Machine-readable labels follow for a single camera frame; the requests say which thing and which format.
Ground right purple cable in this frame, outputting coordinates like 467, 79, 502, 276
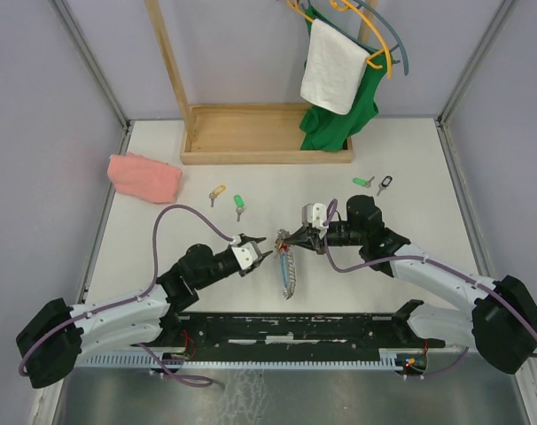
323, 198, 537, 380

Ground green tag key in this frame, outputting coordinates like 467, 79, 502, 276
352, 176, 375, 188
233, 195, 245, 222

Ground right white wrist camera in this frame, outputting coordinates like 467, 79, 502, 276
301, 203, 329, 230

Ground metal keyring band blue handle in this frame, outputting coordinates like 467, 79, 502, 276
276, 229, 297, 300

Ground white cable duct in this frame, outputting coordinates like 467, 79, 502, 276
76, 351, 418, 372

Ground green tag key left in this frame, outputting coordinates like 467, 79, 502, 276
233, 195, 245, 222

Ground green shirt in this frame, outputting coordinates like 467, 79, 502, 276
300, 5, 387, 152

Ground white towel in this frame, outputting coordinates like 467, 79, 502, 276
300, 19, 370, 115

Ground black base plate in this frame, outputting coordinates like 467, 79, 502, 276
147, 312, 446, 360

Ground green tag key right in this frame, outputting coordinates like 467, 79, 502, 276
352, 176, 375, 188

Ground yellow tag key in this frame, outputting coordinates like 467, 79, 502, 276
208, 184, 226, 208

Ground wooden rack frame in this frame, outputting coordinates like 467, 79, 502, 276
145, 1, 354, 166

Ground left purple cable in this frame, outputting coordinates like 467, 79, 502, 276
18, 204, 243, 387

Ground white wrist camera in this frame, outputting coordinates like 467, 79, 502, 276
301, 203, 329, 230
230, 234, 263, 272

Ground yellow hanger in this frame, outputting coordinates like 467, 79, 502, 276
285, 0, 393, 81

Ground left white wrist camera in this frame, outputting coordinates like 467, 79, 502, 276
230, 234, 263, 272

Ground grey-blue hanger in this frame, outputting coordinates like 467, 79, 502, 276
323, 1, 409, 79

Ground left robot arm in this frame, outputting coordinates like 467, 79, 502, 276
16, 235, 269, 389

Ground purple cable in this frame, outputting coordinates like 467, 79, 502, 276
323, 198, 537, 380
18, 204, 243, 387

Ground black tag key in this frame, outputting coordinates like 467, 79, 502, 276
377, 175, 393, 196

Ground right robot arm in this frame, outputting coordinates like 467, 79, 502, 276
277, 195, 537, 375

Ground pink folded cloth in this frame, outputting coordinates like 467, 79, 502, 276
107, 152, 183, 205

